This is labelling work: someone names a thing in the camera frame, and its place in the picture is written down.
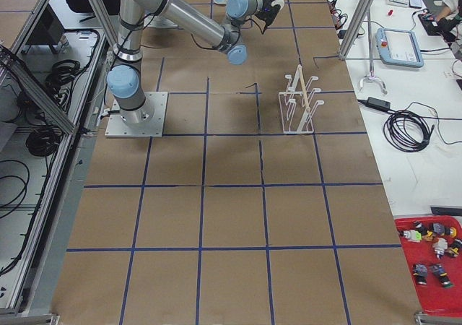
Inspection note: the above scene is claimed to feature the white wire cup rack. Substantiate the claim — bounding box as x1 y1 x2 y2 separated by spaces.
278 64 324 134

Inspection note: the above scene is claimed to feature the teach pendant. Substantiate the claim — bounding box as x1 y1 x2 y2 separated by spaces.
375 27 424 68

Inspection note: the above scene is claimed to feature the pale green cup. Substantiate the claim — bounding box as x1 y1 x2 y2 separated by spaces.
271 0 284 11

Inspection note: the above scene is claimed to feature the coiled black cable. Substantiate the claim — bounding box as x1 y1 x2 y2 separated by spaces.
383 110 436 155

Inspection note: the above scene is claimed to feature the red parts tray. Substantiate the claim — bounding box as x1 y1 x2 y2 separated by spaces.
395 216 461 317

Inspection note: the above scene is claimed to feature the reacher grabber tool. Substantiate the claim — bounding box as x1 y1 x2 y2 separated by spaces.
359 10 388 95

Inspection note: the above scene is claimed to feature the black power adapter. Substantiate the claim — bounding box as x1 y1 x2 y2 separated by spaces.
366 97 391 112

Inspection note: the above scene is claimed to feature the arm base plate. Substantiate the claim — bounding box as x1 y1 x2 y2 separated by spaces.
105 92 168 138

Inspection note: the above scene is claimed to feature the aluminium frame post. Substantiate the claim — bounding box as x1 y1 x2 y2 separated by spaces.
339 0 373 60

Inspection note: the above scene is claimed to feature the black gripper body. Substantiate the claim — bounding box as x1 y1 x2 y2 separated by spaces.
258 0 280 34

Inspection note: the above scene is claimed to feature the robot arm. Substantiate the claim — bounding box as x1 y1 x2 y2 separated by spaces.
107 0 284 126

